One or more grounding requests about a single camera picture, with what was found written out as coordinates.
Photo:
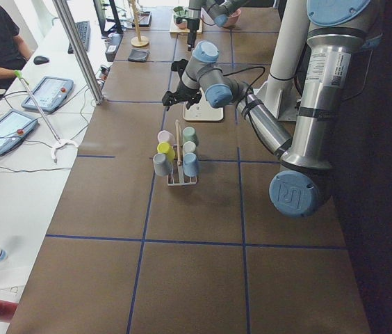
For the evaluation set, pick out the yellow cup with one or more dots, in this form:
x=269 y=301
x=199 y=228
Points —
x=166 y=149

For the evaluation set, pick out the far teach pendant tablet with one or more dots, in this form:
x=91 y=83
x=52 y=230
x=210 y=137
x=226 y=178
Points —
x=51 y=92

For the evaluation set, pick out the white wire cup rack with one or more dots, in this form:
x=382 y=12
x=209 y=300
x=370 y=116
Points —
x=178 y=178

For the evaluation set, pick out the pink bowl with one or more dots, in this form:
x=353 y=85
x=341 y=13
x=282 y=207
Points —
x=232 y=19

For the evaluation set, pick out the aluminium frame post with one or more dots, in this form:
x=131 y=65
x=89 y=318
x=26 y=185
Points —
x=79 y=51

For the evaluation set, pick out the cream rabbit tray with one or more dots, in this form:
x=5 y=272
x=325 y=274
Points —
x=203 y=112

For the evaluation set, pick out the black keyboard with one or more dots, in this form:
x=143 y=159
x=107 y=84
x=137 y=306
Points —
x=84 y=30

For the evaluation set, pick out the near teach pendant tablet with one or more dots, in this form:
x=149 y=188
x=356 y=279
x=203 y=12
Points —
x=15 y=126

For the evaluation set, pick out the beige cup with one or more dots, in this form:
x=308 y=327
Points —
x=189 y=147

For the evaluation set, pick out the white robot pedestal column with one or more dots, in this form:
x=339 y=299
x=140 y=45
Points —
x=278 y=93

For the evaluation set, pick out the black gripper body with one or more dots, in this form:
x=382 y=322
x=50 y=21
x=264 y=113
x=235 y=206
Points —
x=192 y=25
x=183 y=92

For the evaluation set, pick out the teach pendant tablet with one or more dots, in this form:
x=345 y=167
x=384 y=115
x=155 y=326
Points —
x=15 y=126
x=51 y=92

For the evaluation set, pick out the grabber reach tool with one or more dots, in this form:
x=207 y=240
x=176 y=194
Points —
x=31 y=103

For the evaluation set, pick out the blue-grey cup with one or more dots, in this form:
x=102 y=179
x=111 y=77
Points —
x=190 y=165

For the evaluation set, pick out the wooden mug tree stand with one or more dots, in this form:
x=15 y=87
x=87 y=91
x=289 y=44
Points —
x=140 y=40

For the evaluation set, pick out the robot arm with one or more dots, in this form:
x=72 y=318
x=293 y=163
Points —
x=337 y=30
x=218 y=11

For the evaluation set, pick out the green bowl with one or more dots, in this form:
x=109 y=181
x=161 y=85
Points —
x=180 y=13

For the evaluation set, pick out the pink cup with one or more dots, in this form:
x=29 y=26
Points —
x=166 y=136

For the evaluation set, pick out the mint green cup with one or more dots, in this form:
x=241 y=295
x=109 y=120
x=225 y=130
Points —
x=190 y=134

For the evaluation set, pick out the black computer mouse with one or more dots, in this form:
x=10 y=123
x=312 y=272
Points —
x=39 y=60

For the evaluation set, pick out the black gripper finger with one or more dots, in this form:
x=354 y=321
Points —
x=192 y=101
x=168 y=100

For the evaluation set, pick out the wooden cutting board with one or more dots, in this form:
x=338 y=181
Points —
x=178 y=25

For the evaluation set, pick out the grey-green cup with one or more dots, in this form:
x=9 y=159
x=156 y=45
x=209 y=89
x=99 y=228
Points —
x=162 y=166

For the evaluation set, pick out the folded grey cloth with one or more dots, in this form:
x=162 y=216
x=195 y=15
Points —
x=138 y=55

